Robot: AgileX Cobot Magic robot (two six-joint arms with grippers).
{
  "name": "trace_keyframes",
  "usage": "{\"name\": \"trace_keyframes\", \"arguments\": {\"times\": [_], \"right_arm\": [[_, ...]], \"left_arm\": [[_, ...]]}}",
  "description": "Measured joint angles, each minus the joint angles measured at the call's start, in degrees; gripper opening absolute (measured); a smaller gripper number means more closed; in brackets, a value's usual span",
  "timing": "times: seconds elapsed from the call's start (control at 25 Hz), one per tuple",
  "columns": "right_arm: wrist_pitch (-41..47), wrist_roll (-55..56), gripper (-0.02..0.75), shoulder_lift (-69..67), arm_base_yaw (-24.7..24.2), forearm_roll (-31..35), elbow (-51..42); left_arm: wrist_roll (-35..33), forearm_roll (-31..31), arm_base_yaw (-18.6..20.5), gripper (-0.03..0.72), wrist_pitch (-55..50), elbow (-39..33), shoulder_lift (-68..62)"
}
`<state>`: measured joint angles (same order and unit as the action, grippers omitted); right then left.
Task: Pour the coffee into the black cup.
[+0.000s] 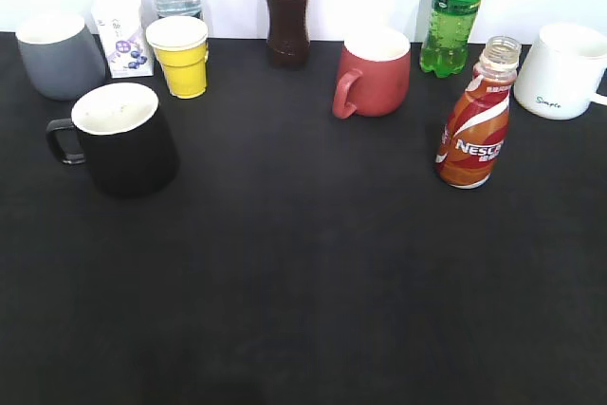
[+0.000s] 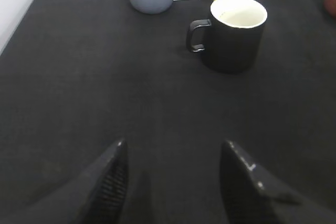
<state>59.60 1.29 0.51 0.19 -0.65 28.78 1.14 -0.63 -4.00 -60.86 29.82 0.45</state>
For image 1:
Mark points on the orange nescafe bottle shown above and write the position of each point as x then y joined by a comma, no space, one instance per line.
475,131

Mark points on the black mug white inside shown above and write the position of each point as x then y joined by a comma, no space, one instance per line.
120,133

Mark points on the red mug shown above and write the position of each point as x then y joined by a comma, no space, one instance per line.
374,73

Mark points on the green sprite bottle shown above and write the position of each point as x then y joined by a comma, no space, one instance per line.
445,49

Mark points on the grey mug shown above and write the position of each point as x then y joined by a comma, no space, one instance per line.
60,55

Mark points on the yellow paper cup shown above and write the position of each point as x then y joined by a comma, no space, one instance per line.
180,45

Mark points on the cola bottle red label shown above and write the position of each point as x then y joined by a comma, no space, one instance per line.
287,40

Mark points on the white blueberry milk carton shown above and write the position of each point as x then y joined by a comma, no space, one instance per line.
126,50

